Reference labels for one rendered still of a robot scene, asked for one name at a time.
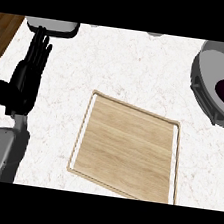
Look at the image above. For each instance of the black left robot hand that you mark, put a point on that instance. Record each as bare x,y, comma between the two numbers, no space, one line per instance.
28,73

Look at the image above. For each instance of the pale wooden tray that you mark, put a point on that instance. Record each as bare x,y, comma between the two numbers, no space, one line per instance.
127,149

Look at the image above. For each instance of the grey pot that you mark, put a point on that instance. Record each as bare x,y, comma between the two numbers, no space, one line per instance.
209,80

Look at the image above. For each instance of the brown wooden panel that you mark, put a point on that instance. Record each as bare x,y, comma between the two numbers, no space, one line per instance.
3,36

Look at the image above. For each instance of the small grey object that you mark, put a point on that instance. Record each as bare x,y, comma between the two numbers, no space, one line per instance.
154,34

